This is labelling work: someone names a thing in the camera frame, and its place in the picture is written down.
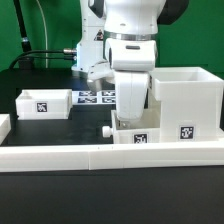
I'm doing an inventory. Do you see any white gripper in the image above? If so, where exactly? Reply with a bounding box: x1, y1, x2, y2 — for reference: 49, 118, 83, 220
114, 71, 149, 122

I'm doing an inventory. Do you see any white drawer with knob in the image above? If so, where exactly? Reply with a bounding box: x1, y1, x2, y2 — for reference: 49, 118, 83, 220
102, 109, 160, 144

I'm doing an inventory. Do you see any white drawer cabinet box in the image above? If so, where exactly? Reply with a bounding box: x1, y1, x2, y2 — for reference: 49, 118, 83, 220
149, 67, 224, 142

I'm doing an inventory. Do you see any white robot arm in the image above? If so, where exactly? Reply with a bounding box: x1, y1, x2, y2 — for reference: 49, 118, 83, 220
72, 0, 189, 122

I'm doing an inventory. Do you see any white drawer rear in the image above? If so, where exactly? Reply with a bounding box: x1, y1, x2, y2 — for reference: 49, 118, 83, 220
15, 89, 72, 120

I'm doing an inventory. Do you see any fiducial marker sheet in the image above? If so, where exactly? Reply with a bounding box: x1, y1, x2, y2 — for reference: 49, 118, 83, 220
72, 90, 116, 105

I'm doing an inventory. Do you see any black pole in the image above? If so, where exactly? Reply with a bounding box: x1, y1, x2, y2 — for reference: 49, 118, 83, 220
13, 0, 31, 52

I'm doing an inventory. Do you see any black cable with connector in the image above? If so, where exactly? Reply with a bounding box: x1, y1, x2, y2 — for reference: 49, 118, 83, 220
9, 48, 78, 70

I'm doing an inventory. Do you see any white boundary frame wall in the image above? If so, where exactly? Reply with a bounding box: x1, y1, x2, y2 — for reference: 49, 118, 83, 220
0, 114, 224, 172

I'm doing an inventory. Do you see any white thin cable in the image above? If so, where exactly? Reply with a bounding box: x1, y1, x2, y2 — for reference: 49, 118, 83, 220
35, 0, 49, 69

